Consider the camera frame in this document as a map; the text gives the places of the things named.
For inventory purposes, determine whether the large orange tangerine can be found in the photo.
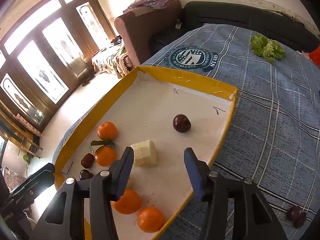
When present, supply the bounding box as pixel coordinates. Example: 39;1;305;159
112;188;142;215

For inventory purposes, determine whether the tangerine with green leaf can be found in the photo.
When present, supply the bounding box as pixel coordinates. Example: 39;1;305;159
90;139;116;167

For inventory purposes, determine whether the dark red date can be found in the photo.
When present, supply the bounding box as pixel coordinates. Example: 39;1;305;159
80;153;95;169

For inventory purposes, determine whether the pale sugarcane chunk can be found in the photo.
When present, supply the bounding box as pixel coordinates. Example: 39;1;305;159
130;140;157;167

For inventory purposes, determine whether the small tangerine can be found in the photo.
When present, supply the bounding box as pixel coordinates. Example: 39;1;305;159
97;122;118;140

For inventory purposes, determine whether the dark purple plum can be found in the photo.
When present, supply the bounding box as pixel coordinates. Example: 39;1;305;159
79;170;94;180

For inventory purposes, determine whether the blue plaid tablecloth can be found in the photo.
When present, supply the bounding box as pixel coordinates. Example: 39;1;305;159
51;23;320;240

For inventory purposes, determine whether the yellow cardboard tray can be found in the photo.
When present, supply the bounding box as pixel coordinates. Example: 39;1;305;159
53;66;237;225

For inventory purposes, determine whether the patterned covered couch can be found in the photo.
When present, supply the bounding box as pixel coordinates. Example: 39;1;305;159
92;35;133;79

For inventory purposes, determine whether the wooden glass door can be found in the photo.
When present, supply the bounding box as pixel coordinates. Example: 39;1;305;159
1;0;115;130

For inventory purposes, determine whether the green lettuce bunch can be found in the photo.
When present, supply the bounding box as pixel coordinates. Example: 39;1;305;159
250;34;286;63

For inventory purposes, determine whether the brown armchair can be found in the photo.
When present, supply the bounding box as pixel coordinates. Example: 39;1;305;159
114;0;182;67

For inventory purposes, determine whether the red plastic bag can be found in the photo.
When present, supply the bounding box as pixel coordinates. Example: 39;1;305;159
309;48;320;67

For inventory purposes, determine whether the black sofa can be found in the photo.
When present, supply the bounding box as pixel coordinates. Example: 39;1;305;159
147;0;320;55

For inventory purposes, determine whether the purple cloth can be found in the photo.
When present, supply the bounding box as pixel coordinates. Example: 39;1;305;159
123;0;170;13

